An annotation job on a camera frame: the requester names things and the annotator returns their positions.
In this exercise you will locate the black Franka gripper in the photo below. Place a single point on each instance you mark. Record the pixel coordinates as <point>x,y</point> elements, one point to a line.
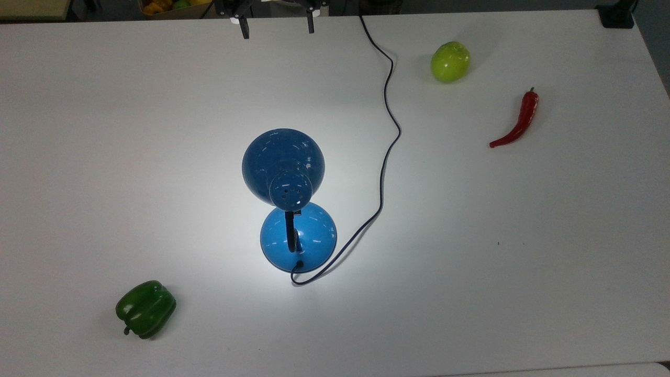
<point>272,5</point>

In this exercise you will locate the blue desk lamp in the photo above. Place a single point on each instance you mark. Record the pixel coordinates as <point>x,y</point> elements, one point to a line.
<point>290,199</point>

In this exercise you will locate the cardboard box of fruit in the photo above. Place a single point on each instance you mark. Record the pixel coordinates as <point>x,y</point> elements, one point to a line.
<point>167,8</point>

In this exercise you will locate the green apple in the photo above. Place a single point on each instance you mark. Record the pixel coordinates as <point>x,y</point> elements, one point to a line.
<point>450,62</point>

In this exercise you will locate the red chili pepper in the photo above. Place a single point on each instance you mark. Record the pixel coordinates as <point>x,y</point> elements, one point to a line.
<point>523,118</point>

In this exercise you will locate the green bell pepper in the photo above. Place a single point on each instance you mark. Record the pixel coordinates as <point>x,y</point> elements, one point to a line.
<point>146,309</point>

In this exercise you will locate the black table clamp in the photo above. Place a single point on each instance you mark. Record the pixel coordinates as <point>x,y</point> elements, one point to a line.
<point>616,14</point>

